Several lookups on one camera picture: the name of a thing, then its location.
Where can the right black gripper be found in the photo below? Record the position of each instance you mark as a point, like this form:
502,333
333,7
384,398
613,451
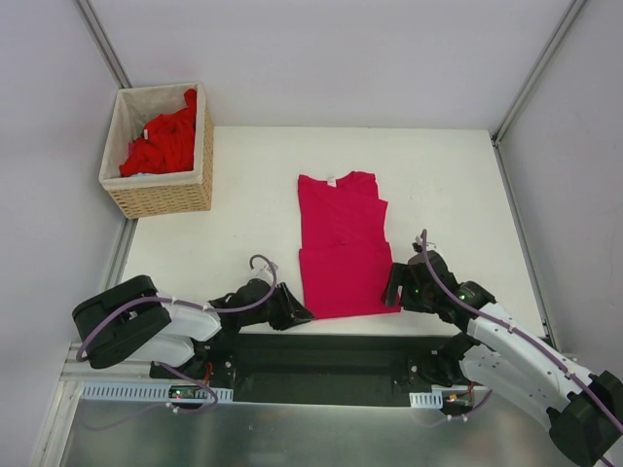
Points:
403,285

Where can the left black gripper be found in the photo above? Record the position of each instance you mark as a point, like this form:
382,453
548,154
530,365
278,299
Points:
283,308

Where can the magenta t shirt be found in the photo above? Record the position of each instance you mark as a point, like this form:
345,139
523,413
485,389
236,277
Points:
345,259

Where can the wicker laundry basket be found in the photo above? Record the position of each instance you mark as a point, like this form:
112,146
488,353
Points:
154,195

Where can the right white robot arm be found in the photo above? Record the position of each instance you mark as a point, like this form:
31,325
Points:
580,410

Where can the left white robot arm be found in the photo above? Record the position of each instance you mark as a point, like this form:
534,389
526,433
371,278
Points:
134,321

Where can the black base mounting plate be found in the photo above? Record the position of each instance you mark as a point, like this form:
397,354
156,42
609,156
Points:
331,370

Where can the red t shirt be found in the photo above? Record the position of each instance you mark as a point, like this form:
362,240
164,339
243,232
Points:
167,143

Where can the right white cable duct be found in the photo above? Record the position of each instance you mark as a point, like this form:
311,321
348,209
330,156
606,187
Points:
432,400

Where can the white cable duct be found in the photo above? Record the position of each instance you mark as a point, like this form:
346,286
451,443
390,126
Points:
432,400
145,392

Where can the left white cable duct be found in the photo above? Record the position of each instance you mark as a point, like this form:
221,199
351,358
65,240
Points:
145,392

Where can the right aluminium frame post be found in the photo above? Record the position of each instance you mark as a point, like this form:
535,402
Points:
553,44

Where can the aluminium frame post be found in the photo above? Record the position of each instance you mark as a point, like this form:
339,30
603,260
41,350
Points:
553,44
102,42

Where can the left aluminium frame post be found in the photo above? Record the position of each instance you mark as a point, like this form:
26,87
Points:
102,42

